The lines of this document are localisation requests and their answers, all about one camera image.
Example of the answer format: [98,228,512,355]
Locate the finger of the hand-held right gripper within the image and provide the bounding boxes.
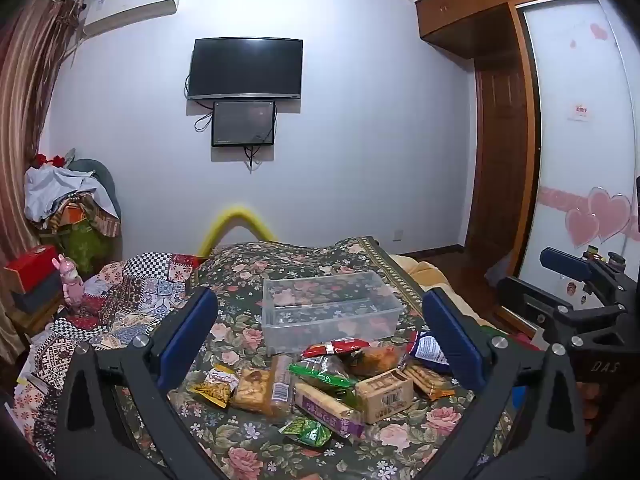
[497,276,628,346]
[540,247,640,311]

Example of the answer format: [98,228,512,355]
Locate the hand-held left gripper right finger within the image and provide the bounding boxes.
[421,287,588,480]

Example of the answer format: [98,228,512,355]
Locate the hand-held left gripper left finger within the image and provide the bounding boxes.
[55,287,219,480]

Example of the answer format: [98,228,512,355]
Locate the tan biscuit box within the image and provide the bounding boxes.
[355,368,415,425]

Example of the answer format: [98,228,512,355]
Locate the clear plastic storage bin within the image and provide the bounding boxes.
[262,271,403,356]

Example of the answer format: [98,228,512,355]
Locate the long green snack packet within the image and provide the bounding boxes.
[288,355,357,392]

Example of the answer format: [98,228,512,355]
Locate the purple label yellow snack pack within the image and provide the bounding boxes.
[294,382,366,439]

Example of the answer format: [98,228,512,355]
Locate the person's right hand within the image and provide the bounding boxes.
[575,382,602,426]

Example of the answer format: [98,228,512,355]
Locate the blue and white snack packet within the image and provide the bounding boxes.
[407,332,454,374]

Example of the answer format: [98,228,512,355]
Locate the grey cloth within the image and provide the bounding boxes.
[484,254,520,292]

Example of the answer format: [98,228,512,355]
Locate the striped cracker packet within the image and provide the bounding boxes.
[401,364,455,401]

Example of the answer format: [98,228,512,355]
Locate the pink heart stickers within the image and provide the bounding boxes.
[565,186,634,249]

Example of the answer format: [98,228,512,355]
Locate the small yellow snack packet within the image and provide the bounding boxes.
[187,364,239,408]

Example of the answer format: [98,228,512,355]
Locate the beige blanket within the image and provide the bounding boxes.
[390,254,496,332]

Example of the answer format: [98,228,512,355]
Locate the patchwork quilt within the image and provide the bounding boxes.
[12,250,202,461]

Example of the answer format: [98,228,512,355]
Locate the green floral blanket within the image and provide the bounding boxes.
[115,235,516,480]

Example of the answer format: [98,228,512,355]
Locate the orange-brown snack bag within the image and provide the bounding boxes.
[349,345,407,379]

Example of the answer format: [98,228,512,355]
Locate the tan cracker packet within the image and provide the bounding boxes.
[231,367,274,414]

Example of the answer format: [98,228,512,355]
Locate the clear cookie tube pack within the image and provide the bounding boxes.
[270,354,294,417]

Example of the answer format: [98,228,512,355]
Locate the white sliding wardrobe door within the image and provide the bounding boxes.
[516,0,640,288]

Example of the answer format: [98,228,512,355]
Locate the red snack packet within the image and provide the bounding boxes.
[300,338,371,359]

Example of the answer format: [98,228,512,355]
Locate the brown wooden door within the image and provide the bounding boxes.
[464,55,532,262]

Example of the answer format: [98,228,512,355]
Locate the yellow foam tube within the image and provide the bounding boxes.
[197,203,279,259]

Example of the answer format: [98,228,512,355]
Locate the pink doll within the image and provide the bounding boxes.
[52,254,84,307]

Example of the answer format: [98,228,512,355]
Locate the small green snack packet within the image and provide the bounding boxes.
[278,417,332,449]

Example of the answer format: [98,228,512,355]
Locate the dark grey box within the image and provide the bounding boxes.
[10,272,65,314]

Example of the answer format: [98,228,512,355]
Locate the red box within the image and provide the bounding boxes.
[3,244,62,294]

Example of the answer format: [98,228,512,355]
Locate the grey padded chair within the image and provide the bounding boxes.
[66,158,122,218]

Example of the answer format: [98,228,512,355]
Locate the pile of clothes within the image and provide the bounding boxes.
[24,152,122,277]

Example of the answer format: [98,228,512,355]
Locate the wooden overhead cabinet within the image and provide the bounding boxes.
[414,0,603,57]

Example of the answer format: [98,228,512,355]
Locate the brown striped curtain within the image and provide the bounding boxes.
[0,0,87,356]

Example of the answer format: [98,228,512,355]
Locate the white air conditioner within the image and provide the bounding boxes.
[81,0,185,39]

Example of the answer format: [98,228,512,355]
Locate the small black wall monitor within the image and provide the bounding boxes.
[211,100,277,148]

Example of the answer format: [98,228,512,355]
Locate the black wall television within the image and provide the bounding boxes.
[187,37,304,101]

